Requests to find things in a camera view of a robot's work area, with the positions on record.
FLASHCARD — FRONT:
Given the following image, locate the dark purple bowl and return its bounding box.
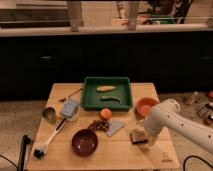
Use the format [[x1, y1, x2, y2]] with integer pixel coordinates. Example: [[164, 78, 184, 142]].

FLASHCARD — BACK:
[[71, 129, 98, 157]]

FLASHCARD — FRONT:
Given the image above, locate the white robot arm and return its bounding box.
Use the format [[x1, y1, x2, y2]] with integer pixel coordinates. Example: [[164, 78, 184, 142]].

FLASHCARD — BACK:
[[135, 98, 213, 154]]

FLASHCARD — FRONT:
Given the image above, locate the orange bowl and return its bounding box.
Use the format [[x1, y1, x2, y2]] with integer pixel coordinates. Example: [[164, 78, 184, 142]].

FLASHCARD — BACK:
[[136, 97, 158, 118]]

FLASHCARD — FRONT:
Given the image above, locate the grey blue cloth piece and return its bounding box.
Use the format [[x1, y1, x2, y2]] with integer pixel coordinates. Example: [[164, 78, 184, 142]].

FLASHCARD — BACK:
[[106, 120, 124, 137]]

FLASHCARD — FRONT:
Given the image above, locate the orange fruit toy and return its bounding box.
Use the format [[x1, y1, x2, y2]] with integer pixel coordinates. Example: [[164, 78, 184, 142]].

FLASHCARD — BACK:
[[100, 108, 112, 120]]

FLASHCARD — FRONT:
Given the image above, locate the green plastic tray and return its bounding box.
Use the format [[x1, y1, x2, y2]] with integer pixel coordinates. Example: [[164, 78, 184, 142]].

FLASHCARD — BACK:
[[81, 77, 133, 111]]

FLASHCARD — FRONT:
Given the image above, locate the green pepper toy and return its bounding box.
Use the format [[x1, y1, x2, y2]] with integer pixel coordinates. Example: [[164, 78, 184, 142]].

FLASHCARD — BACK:
[[100, 96, 121, 103]]

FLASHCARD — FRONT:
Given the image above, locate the blue sponge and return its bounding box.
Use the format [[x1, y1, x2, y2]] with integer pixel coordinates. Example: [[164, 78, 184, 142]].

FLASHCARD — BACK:
[[60, 100, 79, 118]]

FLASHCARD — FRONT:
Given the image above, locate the wooden spoon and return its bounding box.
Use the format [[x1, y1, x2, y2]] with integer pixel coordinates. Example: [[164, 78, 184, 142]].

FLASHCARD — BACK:
[[58, 88, 83, 103]]

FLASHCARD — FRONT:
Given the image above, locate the black cable right floor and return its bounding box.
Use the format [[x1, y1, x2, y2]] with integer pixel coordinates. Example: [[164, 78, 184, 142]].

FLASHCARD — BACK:
[[182, 154, 213, 171]]

